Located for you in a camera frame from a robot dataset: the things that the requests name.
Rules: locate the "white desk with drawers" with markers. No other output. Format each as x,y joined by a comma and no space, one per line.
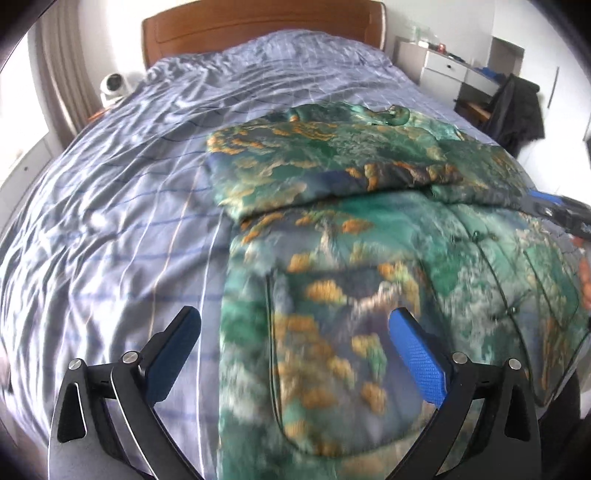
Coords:
438,67

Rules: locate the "person's right hand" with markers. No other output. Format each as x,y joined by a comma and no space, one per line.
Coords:
586,286

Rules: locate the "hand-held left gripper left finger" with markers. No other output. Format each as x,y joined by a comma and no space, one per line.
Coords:
173,355

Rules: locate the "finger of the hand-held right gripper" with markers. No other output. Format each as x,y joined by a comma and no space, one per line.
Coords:
549,205

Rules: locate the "wooden bed headboard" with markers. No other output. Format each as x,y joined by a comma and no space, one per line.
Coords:
258,21

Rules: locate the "white security camera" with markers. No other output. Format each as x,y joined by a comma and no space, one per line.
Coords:
113,86

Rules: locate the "green landscape print jacket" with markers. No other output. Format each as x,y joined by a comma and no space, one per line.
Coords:
369,230

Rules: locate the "black jacket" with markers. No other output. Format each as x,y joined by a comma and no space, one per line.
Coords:
515,110

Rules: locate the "beige curtain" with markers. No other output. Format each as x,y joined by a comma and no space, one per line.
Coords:
62,69

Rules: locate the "wooden chair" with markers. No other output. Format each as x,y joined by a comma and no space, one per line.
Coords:
474,110

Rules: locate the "bed with blue striped sheet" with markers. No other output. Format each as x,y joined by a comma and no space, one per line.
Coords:
138,194

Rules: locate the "white window cabinet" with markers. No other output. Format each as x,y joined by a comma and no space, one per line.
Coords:
23,161

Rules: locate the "wooden nightstand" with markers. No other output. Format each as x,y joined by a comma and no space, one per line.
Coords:
99,112

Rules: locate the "blue desk clutter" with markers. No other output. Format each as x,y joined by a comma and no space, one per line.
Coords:
487,73

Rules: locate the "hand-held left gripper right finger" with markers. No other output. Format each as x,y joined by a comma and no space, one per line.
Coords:
418,350

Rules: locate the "clear glass container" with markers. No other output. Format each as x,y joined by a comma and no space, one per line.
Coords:
421,34

